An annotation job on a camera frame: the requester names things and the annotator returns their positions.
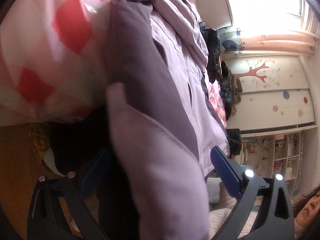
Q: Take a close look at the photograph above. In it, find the lilac purple padded jacket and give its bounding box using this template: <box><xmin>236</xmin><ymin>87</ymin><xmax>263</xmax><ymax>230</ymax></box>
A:
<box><xmin>106</xmin><ymin>0</ymin><xmax>229</xmax><ymax>239</ymax></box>

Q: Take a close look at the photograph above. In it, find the dark clothes pile by bed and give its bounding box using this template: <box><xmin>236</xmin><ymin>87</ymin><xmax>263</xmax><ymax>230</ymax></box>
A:
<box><xmin>219</xmin><ymin>61</ymin><xmax>243</xmax><ymax>120</ymax></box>

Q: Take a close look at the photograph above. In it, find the bright bedroom window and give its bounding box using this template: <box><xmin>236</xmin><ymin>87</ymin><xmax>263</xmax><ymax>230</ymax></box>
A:
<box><xmin>228</xmin><ymin>0</ymin><xmax>309</xmax><ymax>31</ymax></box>

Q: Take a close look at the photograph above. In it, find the person head dark hair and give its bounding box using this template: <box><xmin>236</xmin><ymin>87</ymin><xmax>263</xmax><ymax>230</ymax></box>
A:
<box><xmin>293</xmin><ymin>186</ymin><xmax>320</xmax><ymax>240</ymax></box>

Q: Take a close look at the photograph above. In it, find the cluttered white bookshelf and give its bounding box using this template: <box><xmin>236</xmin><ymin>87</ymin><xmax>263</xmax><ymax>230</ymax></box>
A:
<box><xmin>237</xmin><ymin>131</ymin><xmax>303</xmax><ymax>197</ymax></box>

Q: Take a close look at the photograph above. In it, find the white wardrobe with tree decal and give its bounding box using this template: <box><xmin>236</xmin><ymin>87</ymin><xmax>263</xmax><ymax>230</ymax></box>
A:
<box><xmin>226</xmin><ymin>56</ymin><xmax>316</xmax><ymax>132</ymax></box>

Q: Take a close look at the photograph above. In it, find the black garment on bed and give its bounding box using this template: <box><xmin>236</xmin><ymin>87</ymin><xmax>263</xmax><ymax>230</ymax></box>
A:
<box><xmin>199</xmin><ymin>22</ymin><xmax>221</xmax><ymax>83</ymax></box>

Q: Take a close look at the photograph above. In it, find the pink window curtain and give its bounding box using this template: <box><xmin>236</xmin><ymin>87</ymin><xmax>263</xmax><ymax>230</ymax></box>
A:
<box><xmin>239</xmin><ymin>30</ymin><xmax>319</xmax><ymax>56</ymax></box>

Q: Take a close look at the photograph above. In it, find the pink checkered bed cover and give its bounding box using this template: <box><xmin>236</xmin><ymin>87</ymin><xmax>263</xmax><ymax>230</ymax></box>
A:
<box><xmin>1</xmin><ymin>0</ymin><xmax>227</xmax><ymax>127</ymax></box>

